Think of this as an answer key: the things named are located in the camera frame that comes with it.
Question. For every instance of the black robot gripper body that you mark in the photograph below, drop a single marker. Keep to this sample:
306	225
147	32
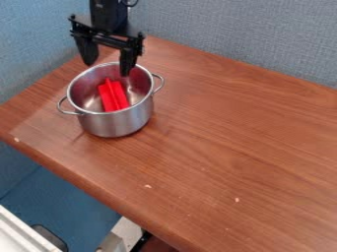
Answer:
107	25

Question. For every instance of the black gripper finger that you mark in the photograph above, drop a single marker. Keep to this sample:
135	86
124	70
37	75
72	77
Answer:
127	60
86	48

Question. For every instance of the red plastic block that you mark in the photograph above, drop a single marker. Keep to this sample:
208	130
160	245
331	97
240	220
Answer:
112	95

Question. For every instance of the stainless steel pot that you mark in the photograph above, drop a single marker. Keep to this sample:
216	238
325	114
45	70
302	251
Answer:
82	103

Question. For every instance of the white box with black pad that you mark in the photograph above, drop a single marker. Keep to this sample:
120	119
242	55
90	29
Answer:
21	238

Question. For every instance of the black table leg bracket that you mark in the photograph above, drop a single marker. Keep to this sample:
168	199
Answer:
140	242

